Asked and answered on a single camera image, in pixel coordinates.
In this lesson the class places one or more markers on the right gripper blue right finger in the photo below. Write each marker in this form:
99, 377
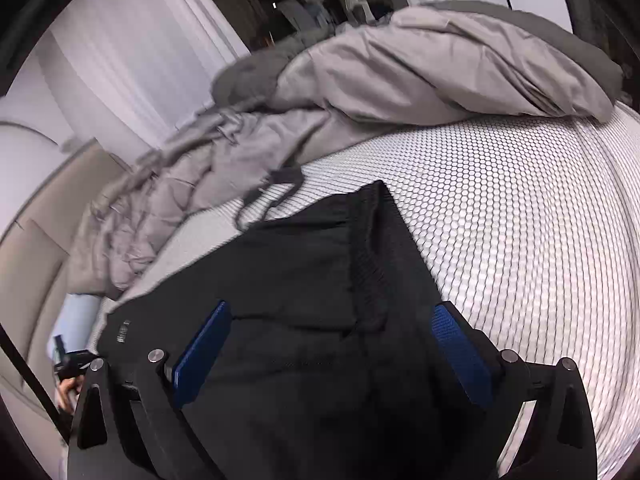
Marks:
559, 440

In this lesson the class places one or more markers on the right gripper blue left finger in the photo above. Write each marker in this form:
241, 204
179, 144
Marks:
131, 425

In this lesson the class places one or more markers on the black pants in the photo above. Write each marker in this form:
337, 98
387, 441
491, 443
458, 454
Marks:
330, 369

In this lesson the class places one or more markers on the person's left hand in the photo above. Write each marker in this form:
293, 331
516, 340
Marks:
66, 393

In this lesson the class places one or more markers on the light blue bolster pillow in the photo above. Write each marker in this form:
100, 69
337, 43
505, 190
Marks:
74, 324

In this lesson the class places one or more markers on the beige upholstered headboard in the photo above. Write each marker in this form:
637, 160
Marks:
35, 250

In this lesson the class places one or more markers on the white honeycomb mattress cover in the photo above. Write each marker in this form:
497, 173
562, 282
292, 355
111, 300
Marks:
529, 227

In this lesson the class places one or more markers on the dark grey jacket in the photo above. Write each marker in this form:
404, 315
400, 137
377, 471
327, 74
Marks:
254, 77

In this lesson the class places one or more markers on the grey quilted comforter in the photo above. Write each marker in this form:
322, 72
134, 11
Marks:
421, 66

